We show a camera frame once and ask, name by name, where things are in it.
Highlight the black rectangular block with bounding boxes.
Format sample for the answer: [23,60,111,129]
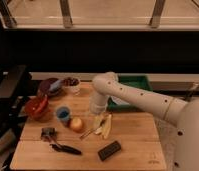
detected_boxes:
[98,141,121,161]

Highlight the black handled utensil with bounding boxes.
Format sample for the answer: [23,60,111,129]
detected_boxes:
[50,144,82,155]

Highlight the small metal clip object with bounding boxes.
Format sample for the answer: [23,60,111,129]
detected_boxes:
[41,127,56,141]

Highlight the green tray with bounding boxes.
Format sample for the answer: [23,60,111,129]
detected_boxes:
[107,75,152,111]

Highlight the blue cup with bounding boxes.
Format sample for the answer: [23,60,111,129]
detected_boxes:
[56,106,71,126]

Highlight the wooden cutting board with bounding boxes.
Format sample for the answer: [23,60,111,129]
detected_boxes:
[11,82,166,171]

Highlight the red bowl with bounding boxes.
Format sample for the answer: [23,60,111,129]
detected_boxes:
[24,96,48,120]

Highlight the blue sponge in bowl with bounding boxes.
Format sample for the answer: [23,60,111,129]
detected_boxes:
[49,80,62,92]

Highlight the banana slices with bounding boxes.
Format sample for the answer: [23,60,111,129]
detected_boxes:
[95,114,112,139]

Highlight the yellow apple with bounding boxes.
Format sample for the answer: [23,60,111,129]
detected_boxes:
[70,117,83,132]

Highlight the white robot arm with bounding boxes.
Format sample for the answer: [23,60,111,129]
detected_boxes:
[90,72,199,171]

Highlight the black equipment on left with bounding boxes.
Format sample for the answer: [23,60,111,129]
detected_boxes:
[0,64,33,161]

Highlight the white bowl with food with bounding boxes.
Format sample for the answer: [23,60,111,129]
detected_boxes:
[62,77,80,94]

